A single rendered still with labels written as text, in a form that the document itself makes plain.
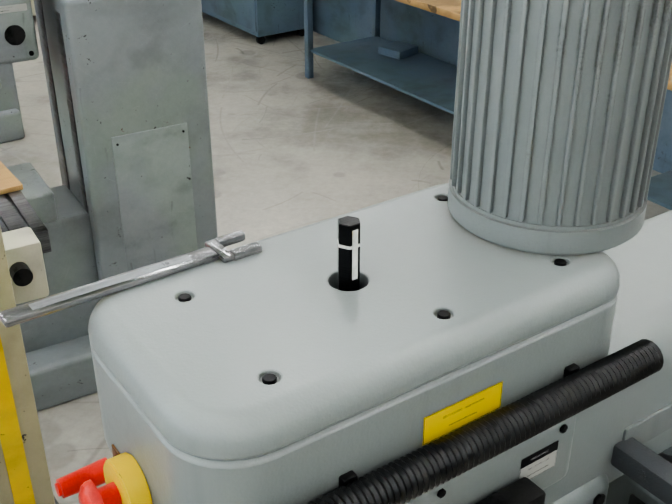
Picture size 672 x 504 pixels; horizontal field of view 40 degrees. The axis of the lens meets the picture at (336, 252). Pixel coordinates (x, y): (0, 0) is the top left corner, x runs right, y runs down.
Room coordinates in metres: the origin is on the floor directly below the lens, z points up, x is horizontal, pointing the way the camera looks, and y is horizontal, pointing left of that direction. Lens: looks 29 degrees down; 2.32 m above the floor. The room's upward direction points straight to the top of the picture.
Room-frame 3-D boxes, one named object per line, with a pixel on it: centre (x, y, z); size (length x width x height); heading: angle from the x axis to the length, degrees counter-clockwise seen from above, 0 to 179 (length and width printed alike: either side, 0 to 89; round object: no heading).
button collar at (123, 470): (0.59, 0.18, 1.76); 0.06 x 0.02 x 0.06; 35
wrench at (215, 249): (0.72, 0.18, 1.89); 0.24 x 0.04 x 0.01; 125
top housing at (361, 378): (0.73, -0.02, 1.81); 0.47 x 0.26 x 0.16; 125
